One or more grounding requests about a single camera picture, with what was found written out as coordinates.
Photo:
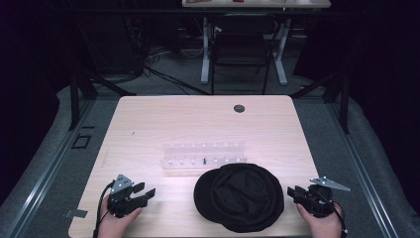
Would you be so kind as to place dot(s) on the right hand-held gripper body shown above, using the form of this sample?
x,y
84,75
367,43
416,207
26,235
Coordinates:
x,y
317,201

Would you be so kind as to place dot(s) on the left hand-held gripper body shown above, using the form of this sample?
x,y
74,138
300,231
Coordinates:
x,y
123,198

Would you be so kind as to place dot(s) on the black cap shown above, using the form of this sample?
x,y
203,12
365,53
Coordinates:
x,y
239,198

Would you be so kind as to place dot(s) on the person's right hand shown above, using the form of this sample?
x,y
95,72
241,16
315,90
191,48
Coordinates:
x,y
325,226

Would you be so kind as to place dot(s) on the person's left hand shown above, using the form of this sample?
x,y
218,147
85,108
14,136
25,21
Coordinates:
x,y
112,226

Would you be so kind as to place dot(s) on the grey tape piece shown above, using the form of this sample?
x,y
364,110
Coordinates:
x,y
76,213

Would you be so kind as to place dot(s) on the clear acrylic rack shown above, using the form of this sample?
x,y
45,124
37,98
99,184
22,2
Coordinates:
x,y
198,155

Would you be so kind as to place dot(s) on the black metal stand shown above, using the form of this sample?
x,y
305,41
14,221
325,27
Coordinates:
x,y
75,99
344,102

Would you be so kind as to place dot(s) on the grey table grommet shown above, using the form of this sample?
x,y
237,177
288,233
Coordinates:
x,y
239,108

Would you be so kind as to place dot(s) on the white-legged desk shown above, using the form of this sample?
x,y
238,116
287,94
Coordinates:
x,y
206,49

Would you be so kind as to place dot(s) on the black chair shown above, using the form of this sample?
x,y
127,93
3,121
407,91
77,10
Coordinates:
x,y
241,46

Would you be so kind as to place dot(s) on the aluminium floor rail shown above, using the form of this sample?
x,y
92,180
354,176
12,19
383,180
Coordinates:
x,y
363,172
49,172

